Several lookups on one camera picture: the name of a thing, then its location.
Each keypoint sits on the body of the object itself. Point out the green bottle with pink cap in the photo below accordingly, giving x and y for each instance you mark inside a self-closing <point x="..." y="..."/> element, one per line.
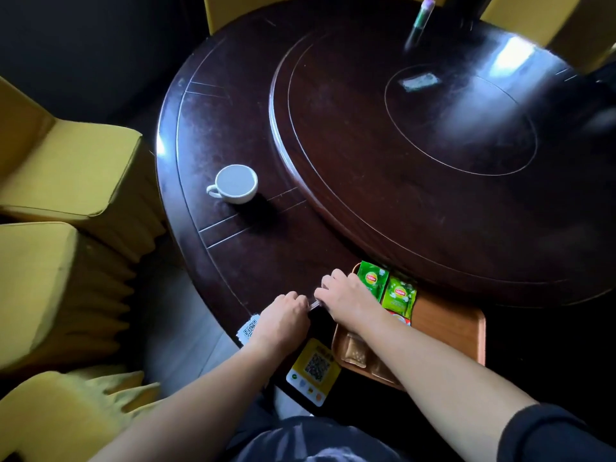
<point x="424" y="13"/>

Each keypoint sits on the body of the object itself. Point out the yellow covered chair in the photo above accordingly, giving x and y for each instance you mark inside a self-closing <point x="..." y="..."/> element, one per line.
<point x="53" y="288"/>
<point x="72" y="173"/>
<point x="568" y="28"/>
<point x="62" y="418"/>
<point x="231" y="9"/>

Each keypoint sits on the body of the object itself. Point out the clear plastic packet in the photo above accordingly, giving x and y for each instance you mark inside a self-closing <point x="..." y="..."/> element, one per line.
<point x="355" y="351"/>
<point x="382" y="371"/>

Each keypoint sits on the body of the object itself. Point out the dark wooden turntable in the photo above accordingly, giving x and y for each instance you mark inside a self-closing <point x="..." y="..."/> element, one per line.
<point x="409" y="163"/>

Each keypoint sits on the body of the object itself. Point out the red and white packet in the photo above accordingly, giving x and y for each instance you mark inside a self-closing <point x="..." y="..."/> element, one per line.
<point x="400" y="317"/>

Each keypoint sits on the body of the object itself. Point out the brown wooden tray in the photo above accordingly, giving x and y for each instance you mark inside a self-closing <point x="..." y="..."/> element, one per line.
<point x="447" y="327"/>

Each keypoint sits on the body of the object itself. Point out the white ceramic cup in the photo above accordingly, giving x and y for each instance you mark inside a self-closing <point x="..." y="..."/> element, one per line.
<point x="236" y="183"/>

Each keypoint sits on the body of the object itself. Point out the person's left fingers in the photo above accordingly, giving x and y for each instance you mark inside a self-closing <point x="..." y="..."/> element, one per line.
<point x="294" y="301"/>

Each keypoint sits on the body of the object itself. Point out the green tea bag packet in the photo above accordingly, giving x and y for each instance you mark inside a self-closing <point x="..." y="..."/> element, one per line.
<point x="400" y="297"/>
<point x="374" y="279"/>

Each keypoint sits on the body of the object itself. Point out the white code sticker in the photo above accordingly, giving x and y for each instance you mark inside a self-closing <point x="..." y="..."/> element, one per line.
<point x="246" y="329"/>

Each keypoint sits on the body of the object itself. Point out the black sleeve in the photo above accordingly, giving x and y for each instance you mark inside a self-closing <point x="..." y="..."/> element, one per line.
<point x="558" y="435"/>

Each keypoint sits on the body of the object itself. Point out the person's right fingers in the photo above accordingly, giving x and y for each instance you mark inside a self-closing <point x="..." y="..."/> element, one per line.
<point x="333" y="285"/>

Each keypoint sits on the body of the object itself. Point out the yellow code sticker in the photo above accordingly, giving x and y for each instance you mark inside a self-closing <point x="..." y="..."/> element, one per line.
<point x="313" y="372"/>

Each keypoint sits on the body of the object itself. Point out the person's right forearm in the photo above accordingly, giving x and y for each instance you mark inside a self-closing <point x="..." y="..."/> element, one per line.
<point x="433" y="384"/>

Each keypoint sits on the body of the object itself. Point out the dark blue trousers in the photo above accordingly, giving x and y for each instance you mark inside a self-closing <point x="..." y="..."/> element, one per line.
<point x="308" y="440"/>

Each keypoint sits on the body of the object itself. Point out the small silver packet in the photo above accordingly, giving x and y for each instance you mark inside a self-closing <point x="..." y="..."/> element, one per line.
<point x="314" y="305"/>

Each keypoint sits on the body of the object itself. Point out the person's left forearm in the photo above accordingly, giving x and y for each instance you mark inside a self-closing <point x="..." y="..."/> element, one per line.
<point x="192" y="408"/>

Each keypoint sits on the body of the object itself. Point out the person's left hand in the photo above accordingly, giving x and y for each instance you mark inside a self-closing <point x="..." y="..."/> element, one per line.
<point x="281" y="322"/>

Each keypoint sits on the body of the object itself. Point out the person's right hand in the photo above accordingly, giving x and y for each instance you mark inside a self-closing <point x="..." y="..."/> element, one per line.
<point x="349" y="300"/>

